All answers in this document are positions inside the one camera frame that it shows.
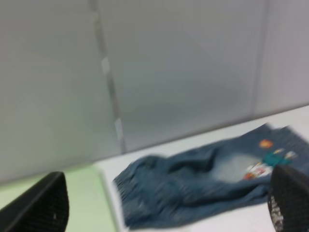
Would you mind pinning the light green plastic tray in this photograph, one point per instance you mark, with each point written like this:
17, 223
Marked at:
89, 207

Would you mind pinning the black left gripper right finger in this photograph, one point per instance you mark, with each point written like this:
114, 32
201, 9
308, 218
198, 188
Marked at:
288, 200

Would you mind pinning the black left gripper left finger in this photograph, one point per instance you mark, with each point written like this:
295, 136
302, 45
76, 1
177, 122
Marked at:
44, 207

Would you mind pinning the blue children's denim shorts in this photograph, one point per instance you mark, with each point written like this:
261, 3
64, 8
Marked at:
165, 192

